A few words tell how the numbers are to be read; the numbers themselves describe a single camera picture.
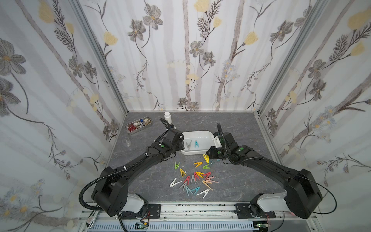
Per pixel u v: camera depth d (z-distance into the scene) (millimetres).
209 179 839
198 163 906
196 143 1005
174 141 659
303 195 414
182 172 870
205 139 1035
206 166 903
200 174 862
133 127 1106
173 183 834
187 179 839
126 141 976
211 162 919
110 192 415
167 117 1073
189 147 983
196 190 802
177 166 904
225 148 643
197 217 732
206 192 800
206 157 806
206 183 833
